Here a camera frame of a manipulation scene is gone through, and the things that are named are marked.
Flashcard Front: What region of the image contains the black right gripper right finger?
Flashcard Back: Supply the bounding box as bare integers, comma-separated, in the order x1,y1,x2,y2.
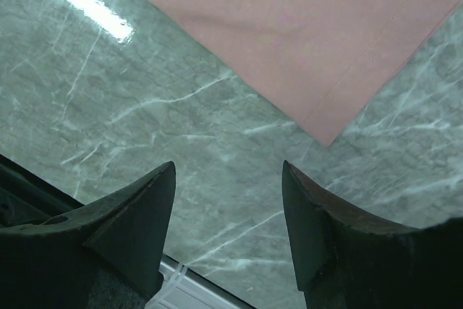
281,162,462,308

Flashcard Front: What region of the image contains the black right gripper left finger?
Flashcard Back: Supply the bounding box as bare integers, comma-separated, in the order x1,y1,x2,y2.
1,161,176,308

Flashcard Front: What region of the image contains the pink t shirt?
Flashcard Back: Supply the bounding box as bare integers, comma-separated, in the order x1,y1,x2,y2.
147,0,462,145

